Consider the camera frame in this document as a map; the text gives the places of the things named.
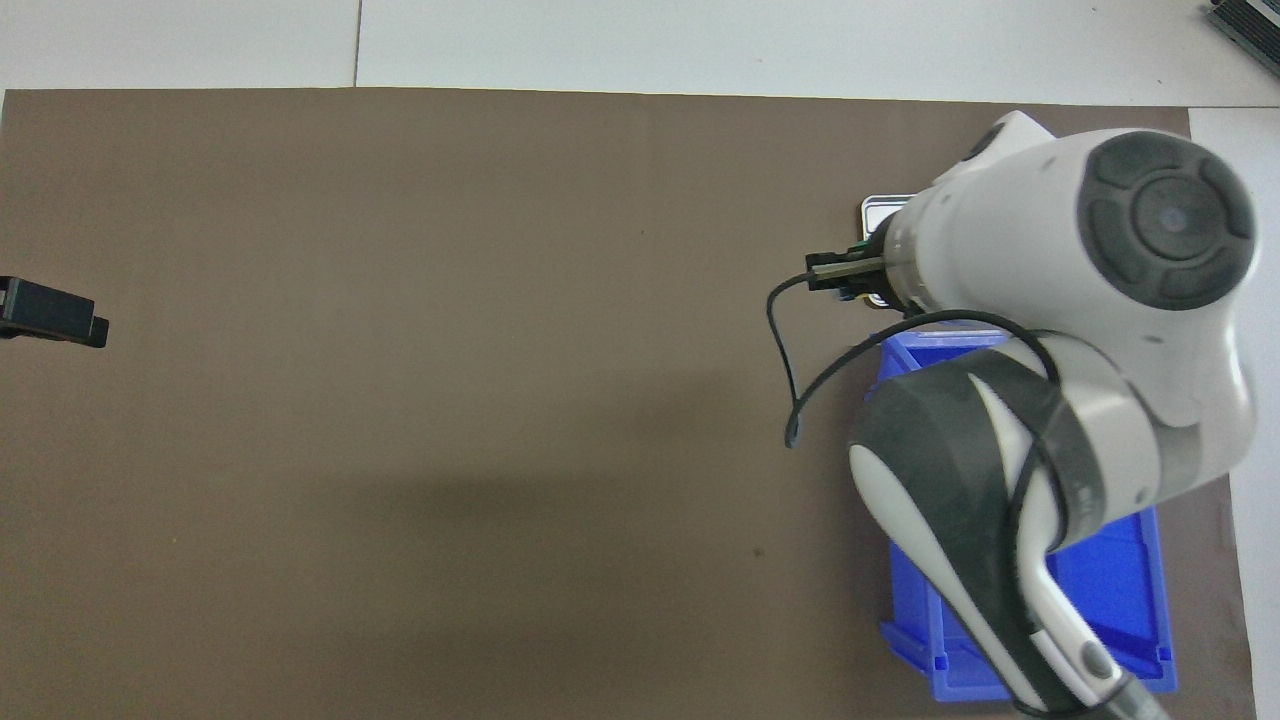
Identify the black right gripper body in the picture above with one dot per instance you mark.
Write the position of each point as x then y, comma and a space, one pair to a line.
868, 283

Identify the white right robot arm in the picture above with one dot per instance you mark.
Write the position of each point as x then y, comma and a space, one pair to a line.
1000, 250

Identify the grey metal tray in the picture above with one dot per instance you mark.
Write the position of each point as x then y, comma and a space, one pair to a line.
880, 212

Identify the brown table mat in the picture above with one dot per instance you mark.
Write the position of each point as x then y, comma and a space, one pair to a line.
400, 200

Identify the blue plastic storage bin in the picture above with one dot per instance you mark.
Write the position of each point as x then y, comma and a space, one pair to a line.
1110, 600

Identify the grey ribbed metal device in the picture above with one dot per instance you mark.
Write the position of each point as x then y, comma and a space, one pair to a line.
1250, 25

